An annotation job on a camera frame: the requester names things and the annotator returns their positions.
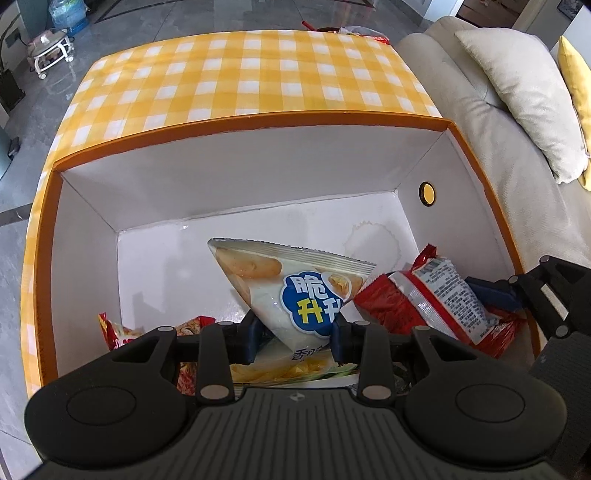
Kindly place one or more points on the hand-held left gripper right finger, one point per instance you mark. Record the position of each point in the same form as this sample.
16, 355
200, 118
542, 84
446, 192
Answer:
339, 341

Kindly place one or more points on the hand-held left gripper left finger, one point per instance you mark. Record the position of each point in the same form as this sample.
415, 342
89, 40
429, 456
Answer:
251, 339

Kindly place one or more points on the small white wheeled stool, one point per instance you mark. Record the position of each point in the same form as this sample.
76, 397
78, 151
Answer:
48, 50

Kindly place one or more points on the red packet silver back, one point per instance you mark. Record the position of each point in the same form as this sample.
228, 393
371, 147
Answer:
443, 295

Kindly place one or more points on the yellow checkered tablecloth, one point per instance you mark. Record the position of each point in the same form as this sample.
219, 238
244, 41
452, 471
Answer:
240, 78

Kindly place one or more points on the white chip bag blue logo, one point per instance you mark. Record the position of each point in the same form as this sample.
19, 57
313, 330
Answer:
277, 295

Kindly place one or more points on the blue water jug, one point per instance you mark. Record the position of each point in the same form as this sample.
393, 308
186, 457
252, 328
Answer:
69, 14

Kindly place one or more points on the beige pillow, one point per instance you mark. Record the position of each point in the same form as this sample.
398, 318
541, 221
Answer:
526, 92

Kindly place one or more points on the red yellow noodle snack packet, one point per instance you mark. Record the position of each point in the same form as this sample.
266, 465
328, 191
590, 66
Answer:
120, 334

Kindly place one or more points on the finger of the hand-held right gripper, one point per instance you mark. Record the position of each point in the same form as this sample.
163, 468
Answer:
496, 293

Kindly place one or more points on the orange cardboard box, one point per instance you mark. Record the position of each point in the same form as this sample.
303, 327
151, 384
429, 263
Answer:
277, 175

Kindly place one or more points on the yellow pillow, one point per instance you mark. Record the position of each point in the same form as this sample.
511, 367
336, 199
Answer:
577, 92

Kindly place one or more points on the beige sofa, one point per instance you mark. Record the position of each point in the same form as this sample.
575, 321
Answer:
485, 115

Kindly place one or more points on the red plastic bag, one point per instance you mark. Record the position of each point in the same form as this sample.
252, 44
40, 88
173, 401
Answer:
364, 33

